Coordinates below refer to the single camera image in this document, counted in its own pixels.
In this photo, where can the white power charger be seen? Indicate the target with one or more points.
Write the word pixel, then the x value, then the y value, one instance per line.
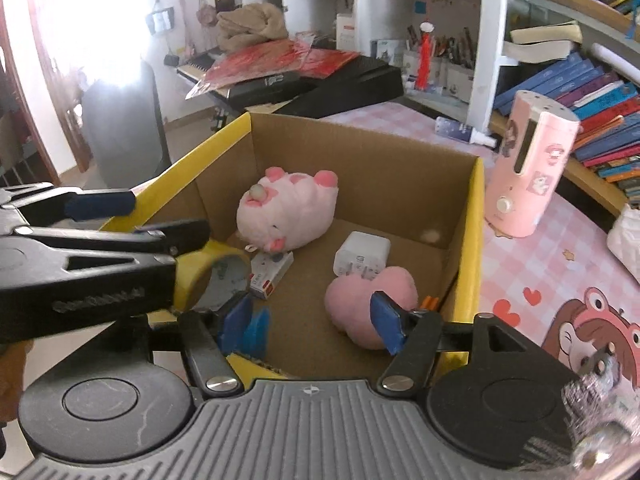
pixel 362 255

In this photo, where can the pink plush orange hair clip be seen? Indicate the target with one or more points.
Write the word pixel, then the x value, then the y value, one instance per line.
pixel 355 300

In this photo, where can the black box with white print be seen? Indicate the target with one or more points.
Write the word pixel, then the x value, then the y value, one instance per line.
pixel 262 87

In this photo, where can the long black case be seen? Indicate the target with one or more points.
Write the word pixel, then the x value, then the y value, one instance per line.
pixel 355 85

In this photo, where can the yellow tape roll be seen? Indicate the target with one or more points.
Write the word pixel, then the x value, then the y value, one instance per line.
pixel 197 275

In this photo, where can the small white carton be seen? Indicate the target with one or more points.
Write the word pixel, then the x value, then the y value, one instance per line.
pixel 270 275

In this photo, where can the white box with red label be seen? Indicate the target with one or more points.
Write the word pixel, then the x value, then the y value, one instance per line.
pixel 345 32

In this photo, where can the grey office chair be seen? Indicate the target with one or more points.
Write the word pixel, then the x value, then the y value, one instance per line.
pixel 122 130

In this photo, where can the beige folded blanket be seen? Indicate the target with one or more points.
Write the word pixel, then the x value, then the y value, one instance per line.
pixel 252 27

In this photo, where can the electronic piano keyboard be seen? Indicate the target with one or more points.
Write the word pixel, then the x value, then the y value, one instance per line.
pixel 197 65

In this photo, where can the pink sticker-covered humidifier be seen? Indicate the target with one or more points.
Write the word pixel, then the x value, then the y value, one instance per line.
pixel 530 170

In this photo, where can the white pen holder with pens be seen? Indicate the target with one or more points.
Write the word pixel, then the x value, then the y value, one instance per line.
pixel 450 80

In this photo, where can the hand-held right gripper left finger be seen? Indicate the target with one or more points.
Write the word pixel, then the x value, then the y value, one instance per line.
pixel 235 322

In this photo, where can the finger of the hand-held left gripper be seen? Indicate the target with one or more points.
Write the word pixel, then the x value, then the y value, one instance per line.
pixel 100 205
pixel 185 235

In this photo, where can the yellow-rimmed cardboard box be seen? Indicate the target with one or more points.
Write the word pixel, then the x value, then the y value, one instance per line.
pixel 390 180

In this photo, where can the row of books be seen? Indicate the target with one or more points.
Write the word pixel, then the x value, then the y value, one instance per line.
pixel 595 110

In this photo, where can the white bookshelf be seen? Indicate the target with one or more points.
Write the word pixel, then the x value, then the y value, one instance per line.
pixel 482 50

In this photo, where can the pink pig plush toy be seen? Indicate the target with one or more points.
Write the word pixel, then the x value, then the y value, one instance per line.
pixel 290 210

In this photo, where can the red tassel ornament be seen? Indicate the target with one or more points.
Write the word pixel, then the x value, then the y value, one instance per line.
pixel 425 55

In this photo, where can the red plastic bags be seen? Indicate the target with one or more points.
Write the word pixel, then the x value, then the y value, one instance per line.
pixel 270 57

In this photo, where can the hanging wall organizer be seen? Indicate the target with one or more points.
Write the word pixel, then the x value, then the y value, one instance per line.
pixel 160 21

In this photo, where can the pink checked cartoon tablecloth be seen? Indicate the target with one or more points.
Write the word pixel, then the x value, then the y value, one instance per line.
pixel 525 270

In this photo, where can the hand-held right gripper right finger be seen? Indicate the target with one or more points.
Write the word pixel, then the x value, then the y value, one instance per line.
pixel 387 322

